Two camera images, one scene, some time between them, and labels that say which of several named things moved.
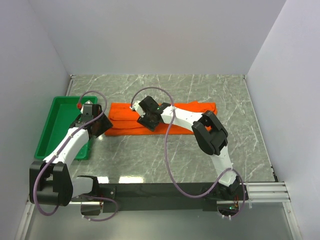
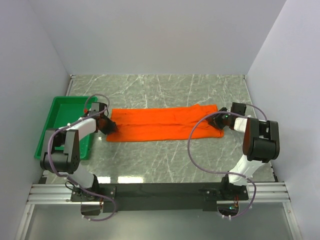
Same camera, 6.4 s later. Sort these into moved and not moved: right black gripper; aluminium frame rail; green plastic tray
Moved: right black gripper
Not moved: aluminium frame rail; green plastic tray
